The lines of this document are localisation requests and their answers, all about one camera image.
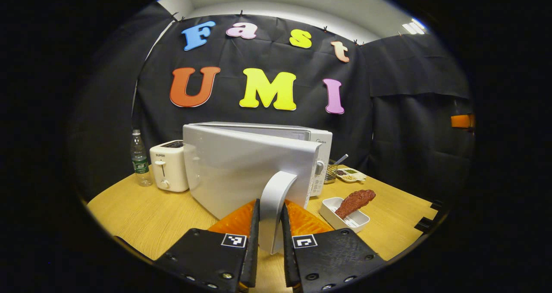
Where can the reddish brown meat piece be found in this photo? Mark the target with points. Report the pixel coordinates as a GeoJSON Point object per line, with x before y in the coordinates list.
{"type": "Point", "coordinates": [355, 200]}

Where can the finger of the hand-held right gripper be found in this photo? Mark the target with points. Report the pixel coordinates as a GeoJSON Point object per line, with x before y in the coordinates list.
{"type": "Point", "coordinates": [462, 121]}

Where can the clear plastic water bottle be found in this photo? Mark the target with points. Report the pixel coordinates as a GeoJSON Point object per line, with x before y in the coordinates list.
{"type": "Point", "coordinates": [141, 163]}

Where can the black backdrop cloth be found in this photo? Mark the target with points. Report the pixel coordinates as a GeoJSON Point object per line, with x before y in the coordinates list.
{"type": "Point", "coordinates": [388, 111]}

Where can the white divided seasoning tray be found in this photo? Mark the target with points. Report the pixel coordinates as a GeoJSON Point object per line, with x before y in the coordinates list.
{"type": "Point", "coordinates": [350, 174]}

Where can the black table edge bracket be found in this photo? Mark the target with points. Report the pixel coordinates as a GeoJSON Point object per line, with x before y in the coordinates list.
{"type": "Point", "coordinates": [424, 224]}

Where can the white rectangular dish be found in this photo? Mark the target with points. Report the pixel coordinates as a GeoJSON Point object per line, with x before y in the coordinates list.
{"type": "Point", "coordinates": [332, 209]}

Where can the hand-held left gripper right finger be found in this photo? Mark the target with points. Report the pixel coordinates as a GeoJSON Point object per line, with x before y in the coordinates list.
{"type": "Point", "coordinates": [288, 250]}

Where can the ceiling light panel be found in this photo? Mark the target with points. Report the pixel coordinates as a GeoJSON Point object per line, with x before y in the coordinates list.
{"type": "Point", "coordinates": [414, 26]}

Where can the metal spoon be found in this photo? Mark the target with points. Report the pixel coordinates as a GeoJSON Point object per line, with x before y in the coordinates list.
{"type": "Point", "coordinates": [341, 159]}

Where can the white microwave oven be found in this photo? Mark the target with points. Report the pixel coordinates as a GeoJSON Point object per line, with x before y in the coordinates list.
{"type": "Point", "coordinates": [241, 168]}

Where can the white toaster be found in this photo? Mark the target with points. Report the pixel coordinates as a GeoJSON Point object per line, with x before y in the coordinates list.
{"type": "Point", "coordinates": [170, 168]}

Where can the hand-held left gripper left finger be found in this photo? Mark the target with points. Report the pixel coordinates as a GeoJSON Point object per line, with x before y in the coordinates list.
{"type": "Point", "coordinates": [254, 250]}

